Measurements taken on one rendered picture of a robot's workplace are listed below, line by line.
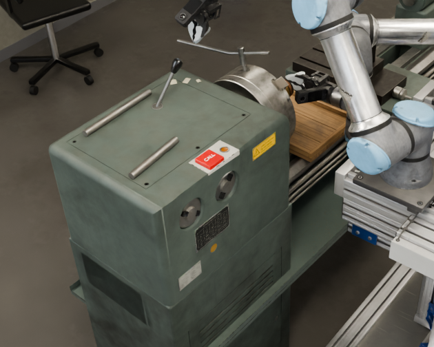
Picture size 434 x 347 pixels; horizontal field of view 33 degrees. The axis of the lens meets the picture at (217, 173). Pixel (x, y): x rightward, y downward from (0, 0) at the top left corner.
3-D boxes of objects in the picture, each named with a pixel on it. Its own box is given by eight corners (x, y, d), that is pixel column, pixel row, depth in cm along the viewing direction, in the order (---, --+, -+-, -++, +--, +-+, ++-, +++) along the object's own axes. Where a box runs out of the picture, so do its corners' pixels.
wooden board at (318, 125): (311, 162, 264) (311, 153, 261) (236, 127, 283) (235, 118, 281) (357, 124, 280) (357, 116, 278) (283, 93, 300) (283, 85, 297)
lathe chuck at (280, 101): (286, 165, 249) (272, 84, 233) (220, 144, 270) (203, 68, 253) (302, 152, 254) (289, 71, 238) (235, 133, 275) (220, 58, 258)
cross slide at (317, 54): (381, 106, 278) (382, 96, 275) (292, 70, 301) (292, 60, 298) (406, 85, 288) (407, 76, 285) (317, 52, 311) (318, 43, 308)
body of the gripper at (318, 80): (315, 86, 271) (342, 97, 264) (301, 96, 266) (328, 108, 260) (316, 69, 266) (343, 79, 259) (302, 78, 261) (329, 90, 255)
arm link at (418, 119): (440, 146, 204) (447, 107, 195) (408, 166, 198) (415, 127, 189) (406, 128, 211) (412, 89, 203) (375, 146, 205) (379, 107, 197)
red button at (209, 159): (210, 172, 203) (210, 166, 201) (195, 164, 206) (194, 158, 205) (224, 162, 206) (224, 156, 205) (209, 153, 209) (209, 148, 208)
